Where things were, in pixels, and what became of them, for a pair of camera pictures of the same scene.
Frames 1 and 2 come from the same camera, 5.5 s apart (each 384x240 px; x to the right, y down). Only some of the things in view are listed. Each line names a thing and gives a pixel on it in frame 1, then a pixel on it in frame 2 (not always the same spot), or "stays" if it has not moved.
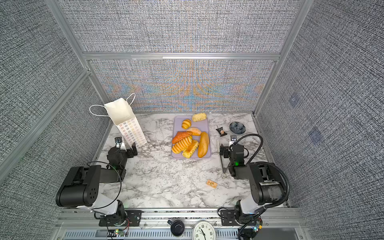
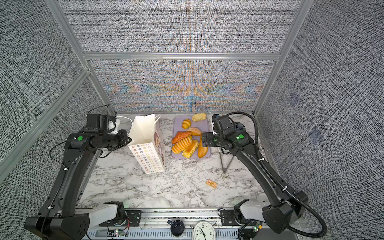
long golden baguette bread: x=203 y=145 stays
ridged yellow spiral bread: x=180 y=147 stays
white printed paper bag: x=119 y=110 to x=147 y=145
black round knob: x=177 y=227 stays
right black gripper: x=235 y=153 to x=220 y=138
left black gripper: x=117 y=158 to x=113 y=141
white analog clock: x=204 y=230 stays
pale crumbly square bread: x=199 y=116 stays
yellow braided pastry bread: x=191 y=149 stays
